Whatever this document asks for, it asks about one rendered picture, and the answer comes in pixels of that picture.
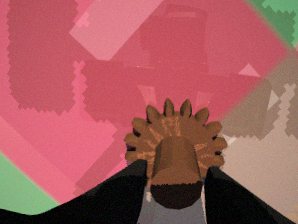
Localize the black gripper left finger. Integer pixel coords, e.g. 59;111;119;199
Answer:
0;159;148;224

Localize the brown toothed gear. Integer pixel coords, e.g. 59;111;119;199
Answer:
124;99;227;210

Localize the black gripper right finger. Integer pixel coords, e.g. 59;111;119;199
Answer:
205;167;295;224

